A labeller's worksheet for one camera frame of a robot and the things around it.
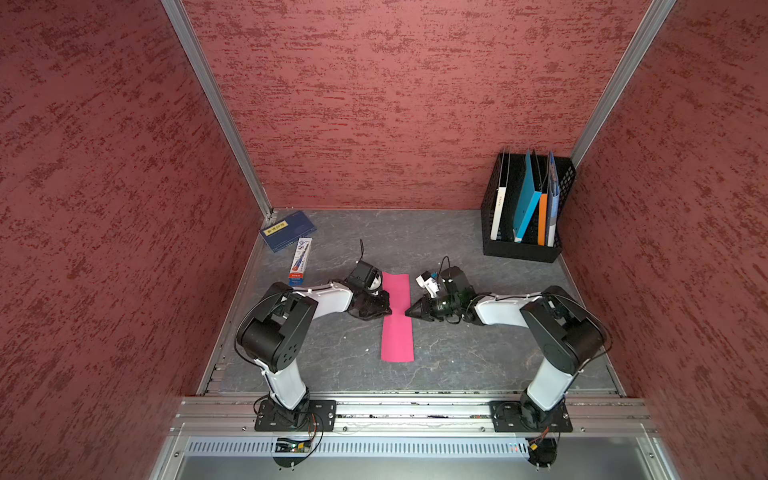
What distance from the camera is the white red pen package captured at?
40.2 inches

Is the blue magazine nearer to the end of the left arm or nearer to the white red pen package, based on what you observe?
the end of the left arm

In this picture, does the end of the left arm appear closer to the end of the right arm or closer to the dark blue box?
the end of the right arm

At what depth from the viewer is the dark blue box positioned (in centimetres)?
112

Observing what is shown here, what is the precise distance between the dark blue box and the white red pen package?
0.03 metres
